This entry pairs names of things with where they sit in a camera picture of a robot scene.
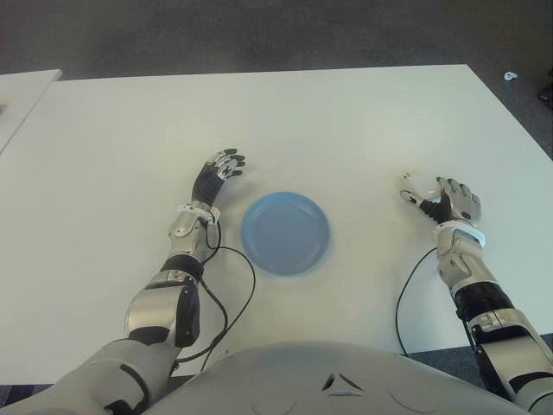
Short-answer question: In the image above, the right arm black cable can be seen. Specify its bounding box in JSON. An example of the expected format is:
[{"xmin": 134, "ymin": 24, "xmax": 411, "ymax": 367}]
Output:
[{"xmin": 394, "ymin": 246, "xmax": 440, "ymax": 356}]

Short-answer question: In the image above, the blue plate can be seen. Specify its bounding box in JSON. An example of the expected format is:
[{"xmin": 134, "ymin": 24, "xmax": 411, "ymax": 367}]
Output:
[{"xmin": 239, "ymin": 190, "xmax": 334, "ymax": 276}]

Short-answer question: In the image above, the neighbouring white table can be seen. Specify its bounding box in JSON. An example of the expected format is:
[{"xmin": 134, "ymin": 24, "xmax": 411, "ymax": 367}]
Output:
[{"xmin": 0, "ymin": 68, "xmax": 61, "ymax": 156}]

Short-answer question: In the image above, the white charger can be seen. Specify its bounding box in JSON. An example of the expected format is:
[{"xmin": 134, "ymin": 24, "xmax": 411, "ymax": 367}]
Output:
[{"xmin": 400, "ymin": 171, "xmax": 442, "ymax": 201}]

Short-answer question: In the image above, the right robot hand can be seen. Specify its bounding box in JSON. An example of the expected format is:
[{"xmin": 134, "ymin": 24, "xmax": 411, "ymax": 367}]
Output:
[{"xmin": 399, "ymin": 175, "xmax": 483, "ymax": 227}]

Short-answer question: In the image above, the grey robot torso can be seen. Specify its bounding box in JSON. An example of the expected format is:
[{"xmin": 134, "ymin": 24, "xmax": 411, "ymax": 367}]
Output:
[{"xmin": 149, "ymin": 340, "xmax": 531, "ymax": 415}]

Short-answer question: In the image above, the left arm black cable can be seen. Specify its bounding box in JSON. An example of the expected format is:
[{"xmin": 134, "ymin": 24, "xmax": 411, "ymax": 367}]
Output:
[{"xmin": 175, "ymin": 217, "xmax": 257, "ymax": 362}]

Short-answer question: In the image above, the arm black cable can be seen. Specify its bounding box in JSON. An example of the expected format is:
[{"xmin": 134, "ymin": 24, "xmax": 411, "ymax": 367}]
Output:
[
  {"xmin": 394, "ymin": 246, "xmax": 440, "ymax": 356},
  {"xmin": 175, "ymin": 217, "xmax": 257, "ymax": 362}
]

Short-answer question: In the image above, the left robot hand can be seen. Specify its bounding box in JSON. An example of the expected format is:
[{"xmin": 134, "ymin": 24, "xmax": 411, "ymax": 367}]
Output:
[{"xmin": 191, "ymin": 146, "xmax": 247, "ymax": 208}]

